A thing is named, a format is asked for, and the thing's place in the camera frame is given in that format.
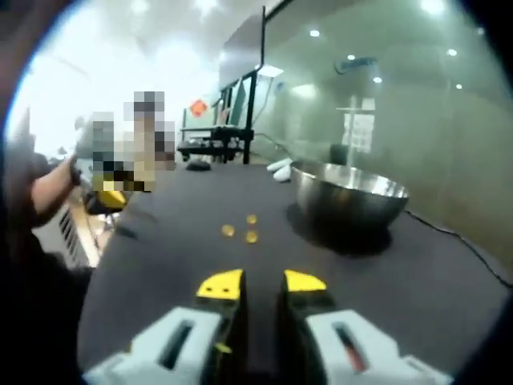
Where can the yellow QQ candy piece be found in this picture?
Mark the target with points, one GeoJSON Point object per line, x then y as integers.
{"type": "Point", "coordinates": [228, 229]}
{"type": "Point", "coordinates": [251, 236]}
{"type": "Point", "coordinates": [251, 219]}

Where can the stainless steel bowl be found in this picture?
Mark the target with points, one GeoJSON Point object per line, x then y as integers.
{"type": "Point", "coordinates": [344, 204]}

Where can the white slatted unit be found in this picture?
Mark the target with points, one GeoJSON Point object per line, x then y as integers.
{"type": "Point", "coordinates": [72, 236]}

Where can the dark grey table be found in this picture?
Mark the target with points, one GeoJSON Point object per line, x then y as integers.
{"type": "Point", "coordinates": [180, 248]}

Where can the small black object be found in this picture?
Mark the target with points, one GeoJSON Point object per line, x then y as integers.
{"type": "Point", "coordinates": [198, 165]}

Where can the black metal rack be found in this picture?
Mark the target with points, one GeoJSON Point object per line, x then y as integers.
{"type": "Point", "coordinates": [216, 140]}

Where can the red square sign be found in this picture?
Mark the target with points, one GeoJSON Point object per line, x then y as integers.
{"type": "Point", "coordinates": [198, 108]}

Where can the white oblong object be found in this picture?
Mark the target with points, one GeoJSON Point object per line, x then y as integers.
{"type": "Point", "coordinates": [278, 164]}
{"type": "Point", "coordinates": [283, 173]}

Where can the dark box behind glass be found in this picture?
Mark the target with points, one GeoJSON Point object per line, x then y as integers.
{"type": "Point", "coordinates": [338, 153]}

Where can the white paper notice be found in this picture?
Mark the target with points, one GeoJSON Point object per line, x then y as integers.
{"type": "Point", "coordinates": [358, 132]}

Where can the black metal frame post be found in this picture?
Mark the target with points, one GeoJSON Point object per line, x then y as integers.
{"type": "Point", "coordinates": [250, 120]}

